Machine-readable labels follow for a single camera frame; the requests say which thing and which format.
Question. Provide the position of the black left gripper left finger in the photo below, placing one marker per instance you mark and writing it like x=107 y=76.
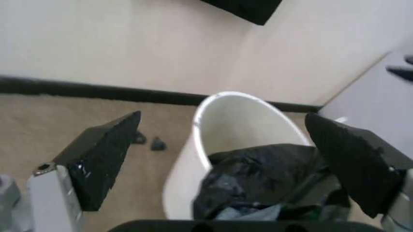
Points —
x=96 y=164

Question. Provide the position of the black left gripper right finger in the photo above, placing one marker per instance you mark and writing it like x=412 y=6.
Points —
x=348 y=159

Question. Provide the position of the black garbage bag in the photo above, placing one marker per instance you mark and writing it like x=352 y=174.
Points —
x=258 y=169

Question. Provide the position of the white plastic trash bin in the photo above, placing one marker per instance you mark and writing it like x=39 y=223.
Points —
x=238 y=120

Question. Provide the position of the small black floor scrap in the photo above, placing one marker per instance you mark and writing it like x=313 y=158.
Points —
x=158 y=144
x=141 y=139

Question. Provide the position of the pale grey cabinet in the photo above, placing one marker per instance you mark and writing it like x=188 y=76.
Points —
x=364 y=96

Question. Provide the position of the black baseboard strip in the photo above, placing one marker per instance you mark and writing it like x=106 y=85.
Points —
x=96 y=90

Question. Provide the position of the black box-shaped furniture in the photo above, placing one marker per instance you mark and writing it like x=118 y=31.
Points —
x=245 y=8

